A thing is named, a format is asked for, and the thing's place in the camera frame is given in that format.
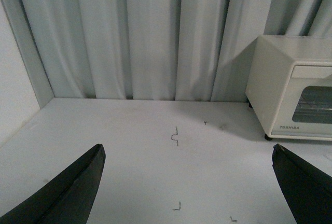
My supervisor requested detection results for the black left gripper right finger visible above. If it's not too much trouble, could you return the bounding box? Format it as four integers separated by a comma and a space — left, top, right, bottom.
272, 144, 331, 223

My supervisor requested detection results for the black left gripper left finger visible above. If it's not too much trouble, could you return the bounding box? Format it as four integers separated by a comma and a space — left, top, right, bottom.
1, 144, 105, 223

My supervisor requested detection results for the cream glass oven door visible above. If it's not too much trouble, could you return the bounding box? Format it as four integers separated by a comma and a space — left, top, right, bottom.
271, 65, 331, 137

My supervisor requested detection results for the cream toaster oven body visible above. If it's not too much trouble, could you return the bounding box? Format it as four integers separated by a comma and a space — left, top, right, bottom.
245, 35, 331, 141

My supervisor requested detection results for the grey pleated curtain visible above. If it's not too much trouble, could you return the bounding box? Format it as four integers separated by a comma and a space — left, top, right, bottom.
0, 0, 332, 109

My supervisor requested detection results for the wire oven rack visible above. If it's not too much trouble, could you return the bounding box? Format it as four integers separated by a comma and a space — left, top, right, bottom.
294, 86, 331, 116

